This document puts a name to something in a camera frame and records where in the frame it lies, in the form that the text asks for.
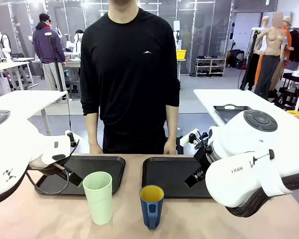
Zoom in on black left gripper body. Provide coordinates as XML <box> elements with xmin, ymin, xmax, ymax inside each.
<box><xmin>29</xmin><ymin>159</ymin><xmax>73</xmax><ymax>178</ymax></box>

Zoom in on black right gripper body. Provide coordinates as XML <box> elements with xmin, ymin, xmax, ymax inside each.
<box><xmin>193</xmin><ymin>145</ymin><xmax>214</xmax><ymax>175</ymax></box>

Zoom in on black plastic serving tray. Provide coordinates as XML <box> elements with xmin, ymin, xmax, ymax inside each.
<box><xmin>34</xmin><ymin>155</ymin><xmax>127</xmax><ymax>196</ymax></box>
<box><xmin>142</xmin><ymin>156</ymin><xmax>212</xmax><ymax>199</ymax></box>

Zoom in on light green plastic cup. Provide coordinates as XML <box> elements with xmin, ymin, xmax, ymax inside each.
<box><xmin>82</xmin><ymin>171</ymin><xmax>113</xmax><ymax>226</ymax></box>

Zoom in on blue mug yellow inside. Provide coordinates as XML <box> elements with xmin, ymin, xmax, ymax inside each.
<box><xmin>139</xmin><ymin>184</ymin><xmax>165</xmax><ymax>231</ymax></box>

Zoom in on person's left forearm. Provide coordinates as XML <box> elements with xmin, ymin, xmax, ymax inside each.
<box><xmin>165</xmin><ymin>104</ymin><xmax>179</xmax><ymax>145</ymax></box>

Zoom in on person's right forearm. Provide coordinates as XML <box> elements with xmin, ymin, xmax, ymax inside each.
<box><xmin>84</xmin><ymin>113</ymin><xmax>102</xmax><ymax>147</ymax></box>

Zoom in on person's left hand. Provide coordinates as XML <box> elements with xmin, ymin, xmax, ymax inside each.
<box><xmin>163</xmin><ymin>140</ymin><xmax>177</xmax><ymax>155</ymax></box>

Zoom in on person's right hand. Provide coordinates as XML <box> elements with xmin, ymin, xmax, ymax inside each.
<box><xmin>89</xmin><ymin>143</ymin><xmax>104</xmax><ymax>154</ymax></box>

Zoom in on grey plastic stool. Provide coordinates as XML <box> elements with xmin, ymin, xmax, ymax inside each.
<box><xmin>175</xmin><ymin>127</ymin><xmax>184</xmax><ymax>155</ymax></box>

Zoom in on white shoe rack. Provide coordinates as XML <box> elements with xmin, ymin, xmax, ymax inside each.
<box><xmin>195</xmin><ymin>56</ymin><xmax>226</xmax><ymax>77</ymax></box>

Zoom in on black tripod stand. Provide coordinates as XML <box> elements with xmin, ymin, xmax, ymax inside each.
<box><xmin>46</xmin><ymin>33</ymin><xmax>65</xmax><ymax>92</ymax></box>

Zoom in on person in black shirt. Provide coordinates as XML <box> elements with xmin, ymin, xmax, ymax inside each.
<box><xmin>80</xmin><ymin>0</ymin><xmax>181</xmax><ymax>155</ymax></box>

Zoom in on white workbench table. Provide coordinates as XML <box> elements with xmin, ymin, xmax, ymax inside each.
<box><xmin>0</xmin><ymin>61</ymin><xmax>32</xmax><ymax>91</ymax></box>

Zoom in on man in purple jacket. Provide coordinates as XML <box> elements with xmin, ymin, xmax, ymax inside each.
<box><xmin>32</xmin><ymin>12</ymin><xmax>67</xmax><ymax>92</ymax></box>

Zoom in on person in white top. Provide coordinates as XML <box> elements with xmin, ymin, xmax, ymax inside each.
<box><xmin>73</xmin><ymin>29</ymin><xmax>85</xmax><ymax>53</ymax></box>

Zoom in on bare mannequin grey trousers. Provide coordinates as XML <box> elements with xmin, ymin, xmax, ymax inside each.
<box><xmin>254</xmin><ymin>12</ymin><xmax>289</xmax><ymax>100</ymax></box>

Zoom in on mannequin in orange garment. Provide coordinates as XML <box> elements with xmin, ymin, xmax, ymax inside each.
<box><xmin>282</xmin><ymin>16</ymin><xmax>294</xmax><ymax>63</ymax></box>

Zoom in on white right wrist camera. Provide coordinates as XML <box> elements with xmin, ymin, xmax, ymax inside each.
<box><xmin>179</xmin><ymin>128</ymin><xmax>201</xmax><ymax>147</ymax></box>

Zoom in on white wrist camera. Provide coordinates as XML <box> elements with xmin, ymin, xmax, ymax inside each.
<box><xmin>64</xmin><ymin>129</ymin><xmax>85</xmax><ymax>150</ymax></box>
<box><xmin>179</xmin><ymin>128</ymin><xmax>201</xmax><ymax>147</ymax></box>

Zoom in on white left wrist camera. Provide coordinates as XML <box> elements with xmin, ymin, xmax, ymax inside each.
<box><xmin>64</xmin><ymin>129</ymin><xmax>85</xmax><ymax>150</ymax></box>

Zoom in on black tray with handles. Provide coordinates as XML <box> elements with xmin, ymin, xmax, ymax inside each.
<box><xmin>213</xmin><ymin>104</ymin><xmax>252</xmax><ymax>124</ymax></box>

